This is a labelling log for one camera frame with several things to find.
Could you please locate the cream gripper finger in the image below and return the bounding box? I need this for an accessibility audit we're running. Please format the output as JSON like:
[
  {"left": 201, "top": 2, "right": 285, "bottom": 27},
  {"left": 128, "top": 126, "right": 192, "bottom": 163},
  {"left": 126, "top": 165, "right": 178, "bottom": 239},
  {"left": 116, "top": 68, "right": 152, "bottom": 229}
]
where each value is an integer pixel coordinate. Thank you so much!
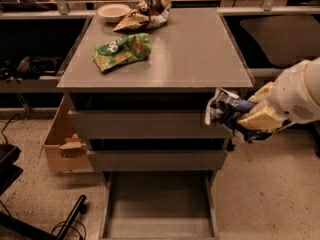
[
  {"left": 249, "top": 82, "right": 273, "bottom": 103},
  {"left": 237, "top": 104, "right": 283, "bottom": 131}
]

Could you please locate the blue Kettle chip bag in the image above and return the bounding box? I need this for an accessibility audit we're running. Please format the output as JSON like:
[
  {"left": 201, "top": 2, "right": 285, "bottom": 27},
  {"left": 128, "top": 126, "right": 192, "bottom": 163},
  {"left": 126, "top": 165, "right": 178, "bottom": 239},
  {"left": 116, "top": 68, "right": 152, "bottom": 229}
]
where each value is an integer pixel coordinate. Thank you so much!
[{"left": 204, "top": 88, "right": 272, "bottom": 143}]

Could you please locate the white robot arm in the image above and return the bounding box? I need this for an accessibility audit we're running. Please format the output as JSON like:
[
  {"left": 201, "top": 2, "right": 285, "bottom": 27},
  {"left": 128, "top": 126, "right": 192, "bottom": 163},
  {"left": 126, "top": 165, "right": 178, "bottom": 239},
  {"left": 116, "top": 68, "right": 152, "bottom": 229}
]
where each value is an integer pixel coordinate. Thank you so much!
[{"left": 237, "top": 58, "right": 320, "bottom": 133}]

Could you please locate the grey drawer cabinet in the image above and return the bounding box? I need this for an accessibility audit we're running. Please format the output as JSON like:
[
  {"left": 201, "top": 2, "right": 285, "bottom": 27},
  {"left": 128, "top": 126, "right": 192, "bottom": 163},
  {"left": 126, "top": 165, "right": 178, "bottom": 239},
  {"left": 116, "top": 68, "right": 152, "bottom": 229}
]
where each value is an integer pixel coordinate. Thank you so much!
[{"left": 56, "top": 7, "right": 256, "bottom": 172}]

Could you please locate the brown and white chip bag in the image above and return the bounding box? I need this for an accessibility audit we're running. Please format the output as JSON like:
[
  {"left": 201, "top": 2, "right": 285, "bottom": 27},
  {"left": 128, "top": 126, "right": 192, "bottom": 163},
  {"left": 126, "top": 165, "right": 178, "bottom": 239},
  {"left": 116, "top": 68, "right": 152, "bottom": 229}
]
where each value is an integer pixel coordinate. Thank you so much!
[{"left": 114, "top": 0, "right": 172, "bottom": 31}]

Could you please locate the green chip bag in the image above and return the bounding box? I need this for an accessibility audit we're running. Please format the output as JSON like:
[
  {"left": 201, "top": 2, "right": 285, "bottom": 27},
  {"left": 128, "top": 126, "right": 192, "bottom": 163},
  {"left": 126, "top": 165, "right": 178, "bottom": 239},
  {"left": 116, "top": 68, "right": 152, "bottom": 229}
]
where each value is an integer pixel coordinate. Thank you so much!
[{"left": 91, "top": 33, "right": 151, "bottom": 73}]

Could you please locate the open bottom grey drawer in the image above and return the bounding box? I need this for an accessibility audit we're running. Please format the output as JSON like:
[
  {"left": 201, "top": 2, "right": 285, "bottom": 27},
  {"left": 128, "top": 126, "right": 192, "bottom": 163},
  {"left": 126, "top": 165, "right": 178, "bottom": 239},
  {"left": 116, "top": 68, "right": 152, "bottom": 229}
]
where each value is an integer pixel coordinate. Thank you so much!
[{"left": 99, "top": 171, "right": 220, "bottom": 240}]

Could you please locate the middle grey drawer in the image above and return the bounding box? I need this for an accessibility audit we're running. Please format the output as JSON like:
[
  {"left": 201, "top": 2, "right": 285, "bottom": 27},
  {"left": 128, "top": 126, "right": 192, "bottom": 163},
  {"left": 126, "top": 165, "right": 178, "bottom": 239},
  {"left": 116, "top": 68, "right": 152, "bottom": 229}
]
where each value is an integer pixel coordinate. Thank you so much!
[{"left": 88, "top": 150, "right": 227, "bottom": 171}]

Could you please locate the top grey drawer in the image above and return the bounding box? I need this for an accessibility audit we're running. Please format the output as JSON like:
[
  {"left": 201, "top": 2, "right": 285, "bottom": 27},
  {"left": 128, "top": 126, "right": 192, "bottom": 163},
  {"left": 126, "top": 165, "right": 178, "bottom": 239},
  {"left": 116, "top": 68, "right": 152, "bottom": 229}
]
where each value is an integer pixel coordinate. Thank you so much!
[{"left": 68, "top": 110, "right": 231, "bottom": 139}]

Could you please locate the dark bag on shelf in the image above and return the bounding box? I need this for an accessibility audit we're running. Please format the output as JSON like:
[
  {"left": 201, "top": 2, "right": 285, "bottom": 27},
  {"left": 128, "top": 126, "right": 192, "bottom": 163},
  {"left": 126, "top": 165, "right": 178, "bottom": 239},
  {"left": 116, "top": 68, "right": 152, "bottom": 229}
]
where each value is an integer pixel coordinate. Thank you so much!
[{"left": 16, "top": 56, "right": 63, "bottom": 79}]

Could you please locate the black office chair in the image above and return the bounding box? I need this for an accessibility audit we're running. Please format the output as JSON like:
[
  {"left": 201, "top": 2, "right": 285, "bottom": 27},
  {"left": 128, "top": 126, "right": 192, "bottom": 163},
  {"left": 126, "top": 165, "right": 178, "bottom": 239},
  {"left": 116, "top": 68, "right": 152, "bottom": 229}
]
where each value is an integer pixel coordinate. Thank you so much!
[{"left": 240, "top": 14, "right": 320, "bottom": 68}]

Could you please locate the white bowl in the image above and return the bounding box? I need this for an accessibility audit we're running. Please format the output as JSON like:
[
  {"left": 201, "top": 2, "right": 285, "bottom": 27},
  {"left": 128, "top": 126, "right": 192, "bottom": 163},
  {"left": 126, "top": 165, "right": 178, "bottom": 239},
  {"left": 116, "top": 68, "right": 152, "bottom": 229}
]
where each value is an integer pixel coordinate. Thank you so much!
[{"left": 97, "top": 4, "right": 131, "bottom": 24}]

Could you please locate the cardboard box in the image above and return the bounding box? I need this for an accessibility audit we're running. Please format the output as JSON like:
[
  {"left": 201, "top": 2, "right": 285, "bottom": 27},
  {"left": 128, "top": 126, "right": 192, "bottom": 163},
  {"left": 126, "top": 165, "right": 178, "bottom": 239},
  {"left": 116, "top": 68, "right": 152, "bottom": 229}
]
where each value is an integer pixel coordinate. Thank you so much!
[{"left": 43, "top": 99, "right": 92, "bottom": 172}]

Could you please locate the black cable on floor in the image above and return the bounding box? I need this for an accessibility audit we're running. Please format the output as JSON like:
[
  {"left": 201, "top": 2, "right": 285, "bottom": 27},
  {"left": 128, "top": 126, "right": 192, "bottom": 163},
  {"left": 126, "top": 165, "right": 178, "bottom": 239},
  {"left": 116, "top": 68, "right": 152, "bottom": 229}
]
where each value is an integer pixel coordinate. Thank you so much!
[{"left": 0, "top": 113, "right": 22, "bottom": 145}]

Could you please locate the black stand base with cables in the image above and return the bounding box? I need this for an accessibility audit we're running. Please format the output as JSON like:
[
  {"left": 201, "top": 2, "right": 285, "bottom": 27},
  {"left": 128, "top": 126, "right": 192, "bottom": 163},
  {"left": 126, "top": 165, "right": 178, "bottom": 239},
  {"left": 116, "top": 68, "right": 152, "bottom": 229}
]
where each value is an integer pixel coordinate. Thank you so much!
[{"left": 0, "top": 144, "right": 87, "bottom": 240}]

